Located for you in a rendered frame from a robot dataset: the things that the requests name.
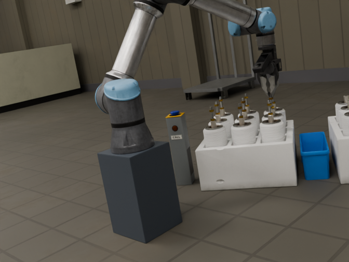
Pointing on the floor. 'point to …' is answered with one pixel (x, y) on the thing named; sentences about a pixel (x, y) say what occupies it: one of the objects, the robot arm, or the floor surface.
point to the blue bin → (314, 155)
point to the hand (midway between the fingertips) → (269, 94)
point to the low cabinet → (37, 76)
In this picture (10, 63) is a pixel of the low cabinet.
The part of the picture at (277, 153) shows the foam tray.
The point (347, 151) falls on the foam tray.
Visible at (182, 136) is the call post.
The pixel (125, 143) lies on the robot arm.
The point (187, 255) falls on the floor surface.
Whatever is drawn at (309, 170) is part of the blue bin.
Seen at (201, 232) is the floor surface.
